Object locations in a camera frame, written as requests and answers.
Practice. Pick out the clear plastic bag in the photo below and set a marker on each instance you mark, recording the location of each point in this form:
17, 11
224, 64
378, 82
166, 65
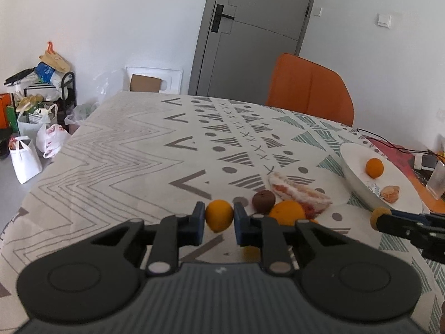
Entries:
81, 113

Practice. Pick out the white plastic bag red print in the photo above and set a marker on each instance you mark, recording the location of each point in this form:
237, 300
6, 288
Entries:
52, 141

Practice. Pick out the grey power adapter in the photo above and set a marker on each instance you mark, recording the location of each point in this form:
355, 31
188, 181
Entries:
426, 161

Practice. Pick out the large round orange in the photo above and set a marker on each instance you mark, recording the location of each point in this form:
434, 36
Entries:
288, 213

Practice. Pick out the orange box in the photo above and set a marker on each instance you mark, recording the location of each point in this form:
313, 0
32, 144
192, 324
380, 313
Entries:
3, 111

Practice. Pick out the peeled pomelo wedge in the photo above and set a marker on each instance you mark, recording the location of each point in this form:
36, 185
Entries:
299, 195

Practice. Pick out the black storage rack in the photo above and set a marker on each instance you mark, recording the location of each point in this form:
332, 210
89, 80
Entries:
69, 90

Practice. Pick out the white round bowl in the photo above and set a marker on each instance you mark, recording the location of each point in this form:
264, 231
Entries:
354, 160

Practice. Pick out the clear drinking glass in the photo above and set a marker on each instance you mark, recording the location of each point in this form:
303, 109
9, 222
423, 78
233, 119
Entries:
437, 179

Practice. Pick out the brown cardboard box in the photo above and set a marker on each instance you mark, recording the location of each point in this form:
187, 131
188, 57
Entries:
144, 83

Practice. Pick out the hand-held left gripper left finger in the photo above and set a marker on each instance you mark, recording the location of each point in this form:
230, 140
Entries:
198, 223

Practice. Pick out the small yellow-brown longan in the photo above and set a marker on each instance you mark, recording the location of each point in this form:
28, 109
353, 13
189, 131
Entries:
376, 217

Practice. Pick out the small round orange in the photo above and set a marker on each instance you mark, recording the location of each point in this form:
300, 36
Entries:
219, 215

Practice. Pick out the green box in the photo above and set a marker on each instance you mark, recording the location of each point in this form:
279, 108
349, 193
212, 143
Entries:
12, 118

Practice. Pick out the small white wrapper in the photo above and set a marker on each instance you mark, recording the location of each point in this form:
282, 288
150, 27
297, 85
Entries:
372, 188

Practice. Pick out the grey door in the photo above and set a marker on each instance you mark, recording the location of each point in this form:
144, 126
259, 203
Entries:
257, 41

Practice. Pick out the tan paper bag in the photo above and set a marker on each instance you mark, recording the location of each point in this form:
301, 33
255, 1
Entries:
54, 59

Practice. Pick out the brown round fruit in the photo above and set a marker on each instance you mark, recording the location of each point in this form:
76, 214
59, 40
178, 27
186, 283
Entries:
263, 200

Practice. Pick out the flat black item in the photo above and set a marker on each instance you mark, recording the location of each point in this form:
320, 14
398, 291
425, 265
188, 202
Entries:
17, 76

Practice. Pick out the blue white packet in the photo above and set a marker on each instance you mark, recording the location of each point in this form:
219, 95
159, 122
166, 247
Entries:
47, 72

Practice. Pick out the pale slippers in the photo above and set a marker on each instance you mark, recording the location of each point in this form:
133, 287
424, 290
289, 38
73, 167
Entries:
29, 101

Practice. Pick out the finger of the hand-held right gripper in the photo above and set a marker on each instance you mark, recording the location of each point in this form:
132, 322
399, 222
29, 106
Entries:
410, 213
399, 227

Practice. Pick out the small white wall switch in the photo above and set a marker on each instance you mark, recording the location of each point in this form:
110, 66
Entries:
318, 11

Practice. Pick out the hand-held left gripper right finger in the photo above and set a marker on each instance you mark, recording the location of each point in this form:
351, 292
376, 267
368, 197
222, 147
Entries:
240, 227

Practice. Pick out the orange chair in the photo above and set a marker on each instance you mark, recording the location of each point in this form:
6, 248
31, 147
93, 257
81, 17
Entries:
309, 87

